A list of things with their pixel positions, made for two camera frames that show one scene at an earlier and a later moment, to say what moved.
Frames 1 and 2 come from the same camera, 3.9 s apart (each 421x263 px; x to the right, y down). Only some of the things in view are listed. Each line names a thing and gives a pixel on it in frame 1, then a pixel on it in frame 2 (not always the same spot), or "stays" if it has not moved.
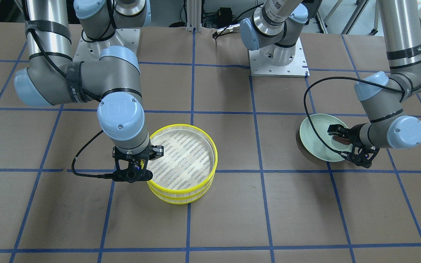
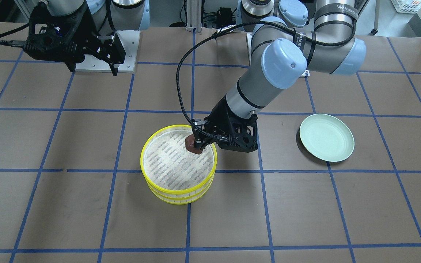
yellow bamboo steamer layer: [178, 200] stays
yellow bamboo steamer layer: [189, 164] stays
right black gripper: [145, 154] → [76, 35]
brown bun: [343, 141] → [190, 144]
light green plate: [313, 143] stays
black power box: [224, 16] stays
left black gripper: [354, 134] → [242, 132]
